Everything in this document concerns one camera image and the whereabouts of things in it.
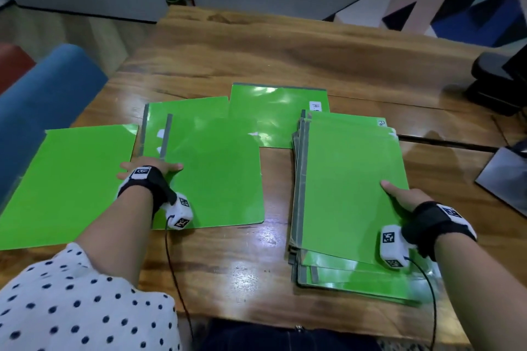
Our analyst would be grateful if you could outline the person's right hand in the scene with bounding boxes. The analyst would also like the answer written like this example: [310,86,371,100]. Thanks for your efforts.
[380,180,425,213]

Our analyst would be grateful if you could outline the person's left hand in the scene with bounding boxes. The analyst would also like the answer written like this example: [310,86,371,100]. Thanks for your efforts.
[116,157,184,181]

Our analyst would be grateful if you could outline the single green folder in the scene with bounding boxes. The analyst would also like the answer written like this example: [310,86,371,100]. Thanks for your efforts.
[294,120,412,266]

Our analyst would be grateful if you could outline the green folder with grey spine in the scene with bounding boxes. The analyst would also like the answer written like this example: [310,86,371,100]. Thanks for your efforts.
[152,113,265,231]
[139,96,230,158]

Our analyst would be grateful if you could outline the person's left forearm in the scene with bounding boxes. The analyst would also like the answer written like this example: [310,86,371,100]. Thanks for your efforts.
[75,185,155,286]

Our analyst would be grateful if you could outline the person's right forearm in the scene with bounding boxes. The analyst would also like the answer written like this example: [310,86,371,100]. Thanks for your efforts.
[433,231,527,351]

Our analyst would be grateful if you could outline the stack of green folders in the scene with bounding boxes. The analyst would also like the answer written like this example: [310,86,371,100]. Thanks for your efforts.
[287,111,437,307]

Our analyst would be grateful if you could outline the plain green folder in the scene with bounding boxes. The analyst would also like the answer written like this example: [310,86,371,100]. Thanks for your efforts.
[0,124,139,251]

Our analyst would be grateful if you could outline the dark flat tablet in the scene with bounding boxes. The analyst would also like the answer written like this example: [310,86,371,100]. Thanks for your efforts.
[475,147,527,217]

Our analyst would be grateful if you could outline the green folder with white label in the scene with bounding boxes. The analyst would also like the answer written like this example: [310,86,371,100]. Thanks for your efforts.
[228,83,330,149]

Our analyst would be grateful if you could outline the blue sofa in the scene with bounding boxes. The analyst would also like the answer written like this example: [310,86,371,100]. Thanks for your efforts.
[0,43,109,209]

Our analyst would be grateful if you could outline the black office chair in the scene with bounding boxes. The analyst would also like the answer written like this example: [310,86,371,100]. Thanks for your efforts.
[464,44,527,118]

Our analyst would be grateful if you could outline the white polka dot shirt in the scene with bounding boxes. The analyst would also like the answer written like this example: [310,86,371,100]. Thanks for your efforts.
[0,242,182,351]

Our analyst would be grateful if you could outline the dark blue jeans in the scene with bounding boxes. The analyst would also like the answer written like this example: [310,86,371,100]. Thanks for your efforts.
[197,317,389,351]

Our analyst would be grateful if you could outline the red cushion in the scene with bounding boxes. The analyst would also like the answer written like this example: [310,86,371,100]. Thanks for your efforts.
[0,43,37,94]

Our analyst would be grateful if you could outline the black left wrist strap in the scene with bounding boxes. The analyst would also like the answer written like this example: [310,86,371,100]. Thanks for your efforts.
[117,165,178,216]

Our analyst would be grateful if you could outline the black wrist strap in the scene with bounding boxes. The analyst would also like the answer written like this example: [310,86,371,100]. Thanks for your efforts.
[401,200,478,262]
[117,165,178,216]

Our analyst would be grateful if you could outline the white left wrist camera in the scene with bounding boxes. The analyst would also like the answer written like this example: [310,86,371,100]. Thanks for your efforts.
[161,192,194,232]

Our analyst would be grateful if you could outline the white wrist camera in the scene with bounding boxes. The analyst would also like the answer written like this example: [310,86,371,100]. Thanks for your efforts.
[379,224,413,269]
[161,192,194,232]

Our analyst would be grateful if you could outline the black right wrist strap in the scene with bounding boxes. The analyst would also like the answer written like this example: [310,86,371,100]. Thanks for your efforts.
[401,200,478,262]

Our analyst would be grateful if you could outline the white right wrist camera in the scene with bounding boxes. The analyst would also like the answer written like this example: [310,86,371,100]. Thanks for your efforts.
[379,224,413,269]

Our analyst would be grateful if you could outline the black left camera cable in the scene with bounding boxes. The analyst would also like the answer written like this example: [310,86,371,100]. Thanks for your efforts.
[165,215,195,344]

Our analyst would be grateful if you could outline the black camera cable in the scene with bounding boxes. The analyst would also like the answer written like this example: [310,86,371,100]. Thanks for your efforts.
[165,215,195,344]
[405,255,438,351]

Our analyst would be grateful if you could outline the black right camera cable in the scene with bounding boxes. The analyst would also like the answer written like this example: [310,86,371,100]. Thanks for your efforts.
[405,255,438,351]

